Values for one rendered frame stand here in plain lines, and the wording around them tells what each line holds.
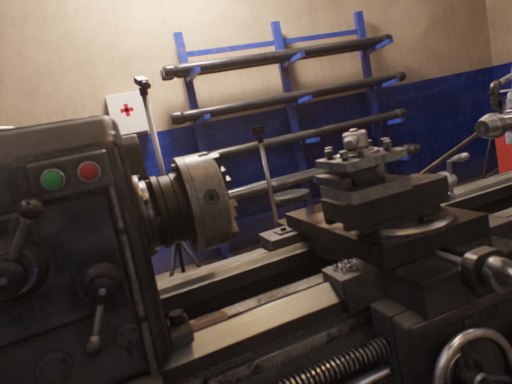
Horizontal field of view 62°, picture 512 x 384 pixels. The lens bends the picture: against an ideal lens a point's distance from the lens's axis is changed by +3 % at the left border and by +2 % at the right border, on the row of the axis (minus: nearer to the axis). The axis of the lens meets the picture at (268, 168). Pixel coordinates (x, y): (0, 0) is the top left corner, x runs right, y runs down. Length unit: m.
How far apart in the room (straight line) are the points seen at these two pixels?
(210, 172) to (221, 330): 0.36
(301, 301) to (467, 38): 5.29
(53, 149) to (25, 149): 0.04
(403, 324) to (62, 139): 0.76
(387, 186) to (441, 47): 4.77
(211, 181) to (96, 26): 3.33
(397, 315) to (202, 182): 0.52
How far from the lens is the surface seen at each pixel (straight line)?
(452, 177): 1.24
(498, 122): 1.60
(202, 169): 1.01
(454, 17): 5.94
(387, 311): 1.01
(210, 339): 0.96
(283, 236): 1.40
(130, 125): 3.96
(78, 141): 0.82
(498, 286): 0.99
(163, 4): 4.33
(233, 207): 1.08
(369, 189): 1.00
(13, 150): 0.84
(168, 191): 1.02
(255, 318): 0.98
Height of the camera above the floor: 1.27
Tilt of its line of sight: 7 degrees down
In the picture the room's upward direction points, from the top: 11 degrees counter-clockwise
